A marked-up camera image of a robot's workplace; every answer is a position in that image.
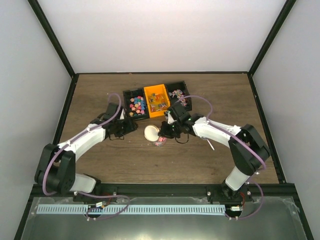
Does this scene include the metal scoop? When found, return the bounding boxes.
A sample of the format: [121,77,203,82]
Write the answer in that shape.
[200,137,215,151]

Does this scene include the black bin with star candies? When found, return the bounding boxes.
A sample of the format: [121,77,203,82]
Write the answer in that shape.
[123,88,150,120]

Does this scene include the clear plastic jar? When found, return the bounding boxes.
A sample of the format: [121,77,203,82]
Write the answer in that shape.
[153,136,167,147]

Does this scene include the round white jar lid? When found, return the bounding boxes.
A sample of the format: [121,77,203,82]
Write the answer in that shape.
[143,125,159,142]

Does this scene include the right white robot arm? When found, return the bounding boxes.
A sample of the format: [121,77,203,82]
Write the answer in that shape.
[158,104,271,202]

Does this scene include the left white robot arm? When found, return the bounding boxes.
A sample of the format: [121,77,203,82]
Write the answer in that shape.
[34,103,138,202]

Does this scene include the black bin with swirl lollipops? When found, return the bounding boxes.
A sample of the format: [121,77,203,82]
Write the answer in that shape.
[164,80,192,111]

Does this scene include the yellow bin with lollipops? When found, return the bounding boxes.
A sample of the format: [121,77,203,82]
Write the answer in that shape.
[143,84,171,118]

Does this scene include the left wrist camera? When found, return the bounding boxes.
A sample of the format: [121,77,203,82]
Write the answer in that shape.
[119,108,126,120]

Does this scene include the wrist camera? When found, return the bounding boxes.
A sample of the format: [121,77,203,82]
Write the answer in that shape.
[164,111,175,125]
[119,108,126,120]

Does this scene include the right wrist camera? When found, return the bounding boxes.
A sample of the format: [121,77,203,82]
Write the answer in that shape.
[164,111,175,125]

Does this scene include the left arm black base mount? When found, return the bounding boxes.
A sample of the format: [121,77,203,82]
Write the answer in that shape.
[73,181,118,204]

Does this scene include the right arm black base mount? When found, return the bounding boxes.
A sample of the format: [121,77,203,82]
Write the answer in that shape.
[205,180,252,204]

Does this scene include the light blue slotted cable duct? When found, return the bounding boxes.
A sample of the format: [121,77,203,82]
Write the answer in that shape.
[35,204,226,216]

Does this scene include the black aluminium frame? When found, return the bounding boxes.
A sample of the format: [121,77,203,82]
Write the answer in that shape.
[13,0,315,240]

